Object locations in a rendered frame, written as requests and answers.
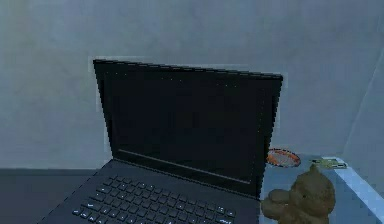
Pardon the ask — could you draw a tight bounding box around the light blue bed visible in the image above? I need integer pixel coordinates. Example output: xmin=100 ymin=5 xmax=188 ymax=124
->
xmin=259 ymin=153 xmax=384 ymax=224

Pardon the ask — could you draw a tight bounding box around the black open laptop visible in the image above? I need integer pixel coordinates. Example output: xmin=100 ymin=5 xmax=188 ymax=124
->
xmin=35 ymin=58 xmax=284 ymax=224

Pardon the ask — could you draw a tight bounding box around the orange tennis racket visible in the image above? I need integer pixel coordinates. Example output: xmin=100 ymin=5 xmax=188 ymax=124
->
xmin=266 ymin=147 xmax=302 ymax=168

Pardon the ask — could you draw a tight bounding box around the brown teddy bear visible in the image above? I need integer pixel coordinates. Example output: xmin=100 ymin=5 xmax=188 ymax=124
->
xmin=260 ymin=163 xmax=337 ymax=224

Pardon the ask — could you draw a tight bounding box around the small green card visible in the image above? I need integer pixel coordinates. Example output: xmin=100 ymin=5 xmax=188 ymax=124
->
xmin=311 ymin=157 xmax=348 ymax=170

